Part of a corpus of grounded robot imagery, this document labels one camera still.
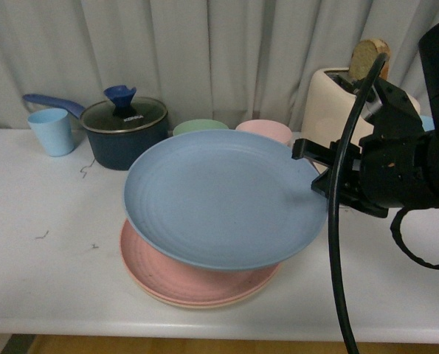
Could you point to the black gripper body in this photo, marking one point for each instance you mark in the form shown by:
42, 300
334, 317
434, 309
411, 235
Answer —
390, 171

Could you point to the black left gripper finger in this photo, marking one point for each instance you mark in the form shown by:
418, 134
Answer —
325, 156

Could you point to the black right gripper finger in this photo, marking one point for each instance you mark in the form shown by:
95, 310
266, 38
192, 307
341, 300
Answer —
326, 181

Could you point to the blue plate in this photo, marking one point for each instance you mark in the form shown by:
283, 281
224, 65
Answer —
224, 200

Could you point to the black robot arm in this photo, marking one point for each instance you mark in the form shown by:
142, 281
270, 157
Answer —
429, 53

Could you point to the pink bowl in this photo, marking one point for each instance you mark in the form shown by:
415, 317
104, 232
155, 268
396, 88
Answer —
268, 128

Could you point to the cream toaster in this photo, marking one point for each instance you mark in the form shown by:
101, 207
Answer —
328, 104

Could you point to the toast slice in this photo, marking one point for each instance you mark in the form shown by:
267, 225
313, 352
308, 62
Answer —
364, 55

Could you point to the green bowl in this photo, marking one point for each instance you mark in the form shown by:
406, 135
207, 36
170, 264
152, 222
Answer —
198, 125

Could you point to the grey curtain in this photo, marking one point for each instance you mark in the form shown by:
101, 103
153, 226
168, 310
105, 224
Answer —
227, 60

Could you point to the glass pot lid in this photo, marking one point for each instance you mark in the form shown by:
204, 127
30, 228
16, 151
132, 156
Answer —
123, 112

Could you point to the dark blue saucepan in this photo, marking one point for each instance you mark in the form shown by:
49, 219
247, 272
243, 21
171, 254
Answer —
116, 151

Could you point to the pink plate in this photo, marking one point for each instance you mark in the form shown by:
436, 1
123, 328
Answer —
138, 253

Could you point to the cream plate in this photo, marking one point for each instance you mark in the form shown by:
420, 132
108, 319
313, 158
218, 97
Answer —
188, 287

